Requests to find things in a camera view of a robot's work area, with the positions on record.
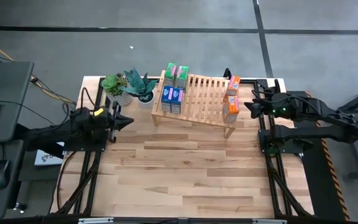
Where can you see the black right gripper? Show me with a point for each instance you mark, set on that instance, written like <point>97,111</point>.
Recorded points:
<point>278,107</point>

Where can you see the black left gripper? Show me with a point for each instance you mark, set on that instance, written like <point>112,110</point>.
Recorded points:
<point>114,135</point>

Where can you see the orange Mini Wheats cereal box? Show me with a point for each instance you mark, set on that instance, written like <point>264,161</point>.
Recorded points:
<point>234,84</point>
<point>231,107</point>

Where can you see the blue Frosted Flakes cereal box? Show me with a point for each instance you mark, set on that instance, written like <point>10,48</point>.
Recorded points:
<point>177,96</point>
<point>167,95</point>

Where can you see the wooden slatted shelf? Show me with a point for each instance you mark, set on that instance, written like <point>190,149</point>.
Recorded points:
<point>204,121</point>

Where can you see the green cereal box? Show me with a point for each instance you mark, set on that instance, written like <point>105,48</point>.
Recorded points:
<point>182,72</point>
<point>170,70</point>

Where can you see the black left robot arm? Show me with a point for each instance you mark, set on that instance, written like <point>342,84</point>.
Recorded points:
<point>67,132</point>

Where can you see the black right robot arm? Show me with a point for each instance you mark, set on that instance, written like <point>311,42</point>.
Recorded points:
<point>322,124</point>

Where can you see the light green plant patterned pot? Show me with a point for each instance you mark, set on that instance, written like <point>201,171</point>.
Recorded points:
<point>121,99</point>

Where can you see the yellow tag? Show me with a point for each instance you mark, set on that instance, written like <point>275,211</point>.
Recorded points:
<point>98,111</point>

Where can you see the dark green plant white pot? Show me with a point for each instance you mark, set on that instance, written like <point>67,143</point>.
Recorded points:
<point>140,84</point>

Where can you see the small black object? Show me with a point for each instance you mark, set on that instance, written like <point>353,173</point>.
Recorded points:
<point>227,73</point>

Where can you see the black desk beam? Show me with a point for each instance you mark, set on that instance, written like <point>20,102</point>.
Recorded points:
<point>53,153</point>

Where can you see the white box with logo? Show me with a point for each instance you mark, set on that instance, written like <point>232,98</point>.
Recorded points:
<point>47,158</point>

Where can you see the black mat with hazard stripe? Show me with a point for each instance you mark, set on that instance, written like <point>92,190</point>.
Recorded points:
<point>322,193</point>

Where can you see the black computer mouse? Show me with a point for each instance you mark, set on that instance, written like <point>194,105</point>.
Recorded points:
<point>0,174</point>

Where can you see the small metal caster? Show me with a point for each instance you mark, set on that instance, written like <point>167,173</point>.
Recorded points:
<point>20,207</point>

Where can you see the silver metal bracket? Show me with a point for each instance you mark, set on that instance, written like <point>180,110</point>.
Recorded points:
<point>95,220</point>
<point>269,221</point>

